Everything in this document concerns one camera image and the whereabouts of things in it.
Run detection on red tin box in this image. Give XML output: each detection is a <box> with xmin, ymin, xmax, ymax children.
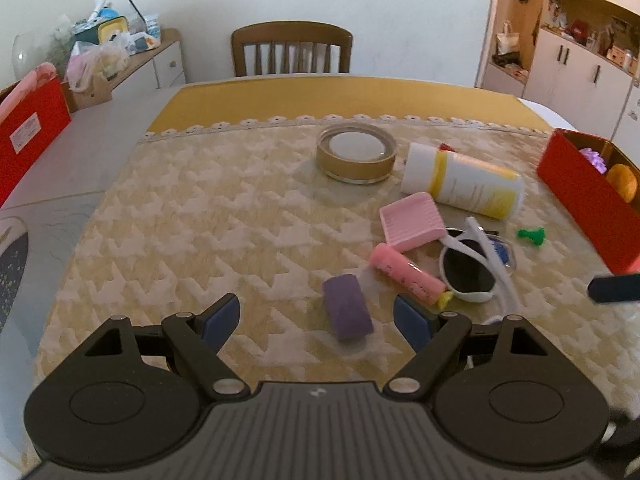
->
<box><xmin>537</xmin><ymin>129</ymin><xmax>640</xmax><ymax>274</ymax></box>

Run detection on orange ball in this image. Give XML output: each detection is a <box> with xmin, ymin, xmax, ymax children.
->
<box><xmin>605</xmin><ymin>164</ymin><xmax>639</xmax><ymax>204</ymax></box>

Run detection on purple rectangular block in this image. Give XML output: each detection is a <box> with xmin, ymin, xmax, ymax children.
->
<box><xmin>322</xmin><ymin>274</ymin><xmax>374</xmax><ymax>341</ymax></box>

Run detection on white yellow plastic bottle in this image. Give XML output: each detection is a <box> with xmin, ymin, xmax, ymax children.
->
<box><xmin>400</xmin><ymin>143</ymin><xmax>525</xmax><ymax>220</ymax></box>

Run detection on white drawer sideboard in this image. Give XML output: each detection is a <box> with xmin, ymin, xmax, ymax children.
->
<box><xmin>108</xmin><ymin>28</ymin><xmax>186</xmax><ymax>99</ymax></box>

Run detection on plastic bag of items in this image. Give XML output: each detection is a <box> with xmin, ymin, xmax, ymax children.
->
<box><xmin>65</xmin><ymin>41</ymin><xmax>129</xmax><ymax>93</ymax></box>

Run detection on yellow table runner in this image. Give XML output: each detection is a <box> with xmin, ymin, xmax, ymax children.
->
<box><xmin>148</xmin><ymin>75</ymin><xmax>551</xmax><ymax>133</ymax></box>

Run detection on white wall cabinet unit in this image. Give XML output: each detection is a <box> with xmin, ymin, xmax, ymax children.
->
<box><xmin>478</xmin><ymin>0</ymin><xmax>639</xmax><ymax>159</ymax></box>

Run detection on wooden chair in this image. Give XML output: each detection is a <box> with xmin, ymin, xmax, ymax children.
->
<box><xmin>231</xmin><ymin>21</ymin><xmax>354</xmax><ymax>77</ymax></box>

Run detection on beige patterned table mat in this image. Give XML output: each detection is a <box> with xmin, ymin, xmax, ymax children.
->
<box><xmin>35</xmin><ymin>117</ymin><xmax>639</xmax><ymax>412</ymax></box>

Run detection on pink ridged soap dish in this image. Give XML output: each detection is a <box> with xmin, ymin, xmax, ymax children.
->
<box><xmin>378</xmin><ymin>192</ymin><xmax>447</xmax><ymax>252</ymax></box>

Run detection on clear blue small packet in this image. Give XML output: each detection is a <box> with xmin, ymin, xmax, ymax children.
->
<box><xmin>488</xmin><ymin>235</ymin><xmax>516</xmax><ymax>275</ymax></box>

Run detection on blue yellow container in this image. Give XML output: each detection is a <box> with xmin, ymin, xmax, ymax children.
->
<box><xmin>73</xmin><ymin>8</ymin><xmax>129</xmax><ymax>44</ymax></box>

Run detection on red cardboard box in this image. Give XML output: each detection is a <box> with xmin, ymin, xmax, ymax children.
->
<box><xmin>0</xmin><ymin>62</ymin><xmax>70</xmax><ymax>204</ymax></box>

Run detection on green plastic piece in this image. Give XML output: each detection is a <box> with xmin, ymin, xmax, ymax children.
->
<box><xmin>516</xmin><ymin>228</ymin><xmax>546</xmax><ymax>247</ymax></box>

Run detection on pink tube with yellow cap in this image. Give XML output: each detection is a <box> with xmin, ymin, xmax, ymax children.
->
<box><xmin>369</xmin><ymin>243</ymin><xmax>454</xmax><ymax>310</ymax></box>

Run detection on gold round lid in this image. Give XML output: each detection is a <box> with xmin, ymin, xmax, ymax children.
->
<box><xmin>316</xmin><ymin>122</ymin><xmax>397</xmax><ymax>185</ymax></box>

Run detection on purple spiky toy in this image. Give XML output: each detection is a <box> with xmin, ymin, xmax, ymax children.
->
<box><xmin>579</xmin><ymin>148</ymin><xmax>608</xmax><ymax>174</ymax></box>

